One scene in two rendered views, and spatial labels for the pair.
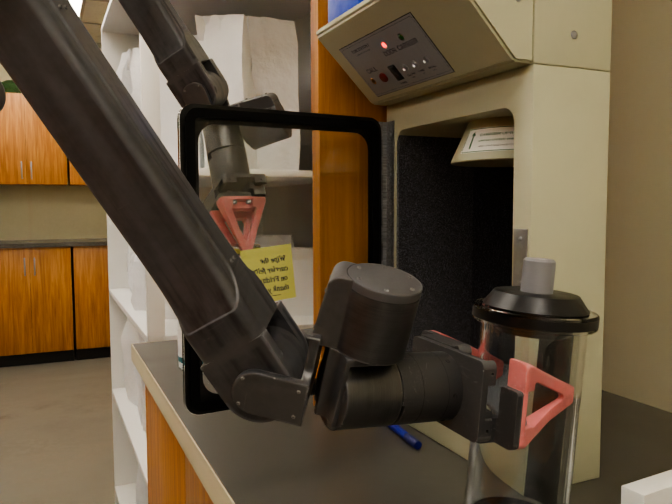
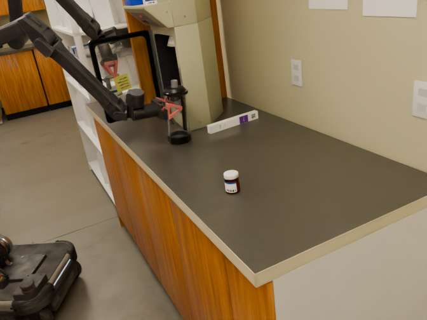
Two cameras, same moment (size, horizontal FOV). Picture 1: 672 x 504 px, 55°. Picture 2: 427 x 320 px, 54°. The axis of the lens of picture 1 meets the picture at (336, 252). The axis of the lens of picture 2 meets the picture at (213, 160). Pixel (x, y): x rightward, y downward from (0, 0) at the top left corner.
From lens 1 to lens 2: 1.26 m
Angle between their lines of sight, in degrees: 19
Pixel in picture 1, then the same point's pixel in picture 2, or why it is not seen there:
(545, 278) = (175, 84)
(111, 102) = (80, 68)
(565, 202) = (189, 59)
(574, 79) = (187, 27)
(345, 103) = (137, 23)
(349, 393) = (134, 113)
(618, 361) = (240, 91)
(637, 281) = (241, 65)
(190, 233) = (99, 89)
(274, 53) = not seen: outside the picture
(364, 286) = (132, 94)
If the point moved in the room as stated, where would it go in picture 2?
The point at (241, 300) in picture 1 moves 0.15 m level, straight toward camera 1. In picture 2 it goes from (110, 100) to (109, 110)
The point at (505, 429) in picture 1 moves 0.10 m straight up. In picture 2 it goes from (166, 116) to (161, 92)
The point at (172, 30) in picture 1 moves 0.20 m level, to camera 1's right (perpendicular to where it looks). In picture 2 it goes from (79, 14) to (122, 8)
